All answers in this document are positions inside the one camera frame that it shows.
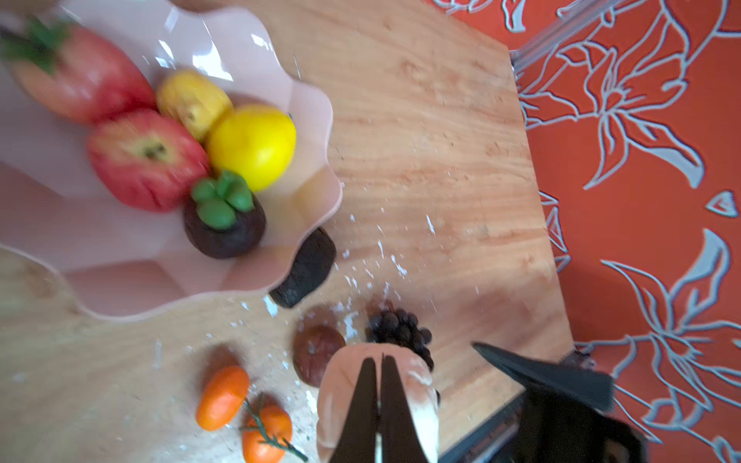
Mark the red strawberry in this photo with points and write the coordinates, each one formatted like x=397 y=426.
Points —
x=74 y=72

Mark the red apple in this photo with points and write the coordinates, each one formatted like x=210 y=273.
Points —
x=146 y=161

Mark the beige garlic bulb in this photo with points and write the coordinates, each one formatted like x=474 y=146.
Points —
x=338 y=384

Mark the pink scalloped fruit bowl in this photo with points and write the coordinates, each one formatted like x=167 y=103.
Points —
x=102 y=226

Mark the large yellow lemon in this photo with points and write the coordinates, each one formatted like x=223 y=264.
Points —
x=254 y=141

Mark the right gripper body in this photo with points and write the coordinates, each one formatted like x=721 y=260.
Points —
x=555 y=428

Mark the dark purple mangosteen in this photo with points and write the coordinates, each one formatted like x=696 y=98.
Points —
x=222 y=217

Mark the small yellow fruit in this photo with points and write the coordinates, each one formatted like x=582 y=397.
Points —
x=193 y=101

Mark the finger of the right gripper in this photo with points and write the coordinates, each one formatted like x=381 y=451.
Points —
x=594 y=389

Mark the dark grape bunch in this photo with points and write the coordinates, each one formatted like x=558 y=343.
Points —
x=402 y=328

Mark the green red fig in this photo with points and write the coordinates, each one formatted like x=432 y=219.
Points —
x=312 y=351

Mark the dark avocado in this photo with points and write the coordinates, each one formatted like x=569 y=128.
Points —
x=311 y=267

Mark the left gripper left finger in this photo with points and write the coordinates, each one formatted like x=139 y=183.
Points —
x=357 y=443

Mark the small orange tangerine lower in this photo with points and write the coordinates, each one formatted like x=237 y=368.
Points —
x=268 y=435

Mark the small orange tangerine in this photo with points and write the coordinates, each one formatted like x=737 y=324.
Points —
x=268 y=435
x=222 y=398

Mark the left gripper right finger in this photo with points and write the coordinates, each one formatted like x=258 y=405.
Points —
x=399 y=439

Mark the small orange tangerine upper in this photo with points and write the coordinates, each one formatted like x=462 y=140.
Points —
x=222 y=398

